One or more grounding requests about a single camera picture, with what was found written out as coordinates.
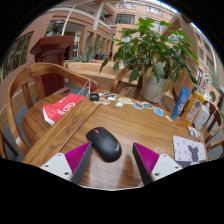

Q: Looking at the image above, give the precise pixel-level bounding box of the blue squeeze tube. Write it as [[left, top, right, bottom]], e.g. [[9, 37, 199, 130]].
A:
[[170, 86, 192, 121]]

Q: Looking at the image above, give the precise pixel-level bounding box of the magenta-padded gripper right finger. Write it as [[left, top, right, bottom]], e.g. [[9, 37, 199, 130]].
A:
[[132, 142, 184, 186]]

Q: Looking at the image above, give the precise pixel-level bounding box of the dark bust statue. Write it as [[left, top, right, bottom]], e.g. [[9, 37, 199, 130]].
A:
[[44, 19, 65, 38]]

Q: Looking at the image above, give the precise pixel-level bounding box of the colourful oval sticker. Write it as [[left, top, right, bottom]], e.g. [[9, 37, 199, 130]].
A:
[[142, 101, 154, 110]]

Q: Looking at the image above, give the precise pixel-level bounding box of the red paper bag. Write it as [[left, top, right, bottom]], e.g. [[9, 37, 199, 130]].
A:
[[42, 79, 92, 127]]

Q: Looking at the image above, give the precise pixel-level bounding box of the pale yellow sticker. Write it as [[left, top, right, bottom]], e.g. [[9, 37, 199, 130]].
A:
[[118, 97, 133, 105]]

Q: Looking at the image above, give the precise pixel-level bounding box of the blue white sticker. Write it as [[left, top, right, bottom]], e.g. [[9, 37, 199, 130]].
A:
[[153, 106, 165, 117]]

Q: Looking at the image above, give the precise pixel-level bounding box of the small clear plastic packet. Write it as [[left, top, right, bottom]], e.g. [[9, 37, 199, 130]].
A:
[[188, 125, 201, 139]]

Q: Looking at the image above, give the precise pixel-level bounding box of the wooden planter with spiky plants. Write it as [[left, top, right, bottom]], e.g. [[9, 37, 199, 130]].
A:
[[64, 48, 116, 76]]

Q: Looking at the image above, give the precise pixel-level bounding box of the grey white printed mouse pad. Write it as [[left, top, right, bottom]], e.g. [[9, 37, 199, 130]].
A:
[[172, 134, 208, 168]]

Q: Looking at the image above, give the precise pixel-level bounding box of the green plant in white pot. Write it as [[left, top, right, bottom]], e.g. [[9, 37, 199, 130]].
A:
[[99, 16, 200, 104]]

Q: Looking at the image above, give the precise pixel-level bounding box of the dark red wooden lectern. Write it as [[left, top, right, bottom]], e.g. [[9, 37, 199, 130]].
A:
[[29, 35, 75, 101]]

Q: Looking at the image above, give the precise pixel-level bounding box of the white pump bottle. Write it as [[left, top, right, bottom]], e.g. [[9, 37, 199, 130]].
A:
[[193, 103, 212, 131]]

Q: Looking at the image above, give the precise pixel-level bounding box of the black computer mouse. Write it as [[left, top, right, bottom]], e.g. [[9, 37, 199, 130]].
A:
[[85, 126, 123, 163]]

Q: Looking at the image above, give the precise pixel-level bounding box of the small black key fob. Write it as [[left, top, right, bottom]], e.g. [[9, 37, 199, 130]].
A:
[[89, 92, 100, 102]]

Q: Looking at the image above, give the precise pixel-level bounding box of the round blue sticker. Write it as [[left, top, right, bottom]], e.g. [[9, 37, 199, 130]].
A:
[[133, 101, 145, 110]]

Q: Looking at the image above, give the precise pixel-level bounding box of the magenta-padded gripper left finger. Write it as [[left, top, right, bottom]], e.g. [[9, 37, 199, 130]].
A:
[[39, 141, 93, 185]]

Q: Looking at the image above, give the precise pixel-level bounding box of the wooden armchair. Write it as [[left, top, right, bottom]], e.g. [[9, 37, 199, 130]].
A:
[[110, 66, 144, 100], [5, 62, 101, 157], [199, 106, 224, 160], [0, 129, 19, 160]]

